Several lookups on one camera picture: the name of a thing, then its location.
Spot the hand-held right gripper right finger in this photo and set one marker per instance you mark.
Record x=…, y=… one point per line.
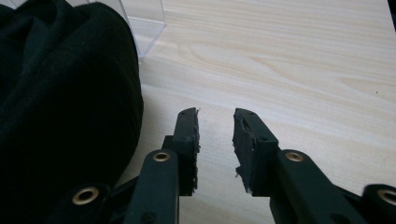
x=253, y=155

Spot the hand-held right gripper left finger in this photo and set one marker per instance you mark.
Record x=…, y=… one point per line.
x=186, y=146

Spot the clear plastic box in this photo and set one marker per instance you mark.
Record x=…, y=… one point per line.
x=141, y=26

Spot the black cloth garment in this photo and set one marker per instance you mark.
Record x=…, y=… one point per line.
x=62, y=102

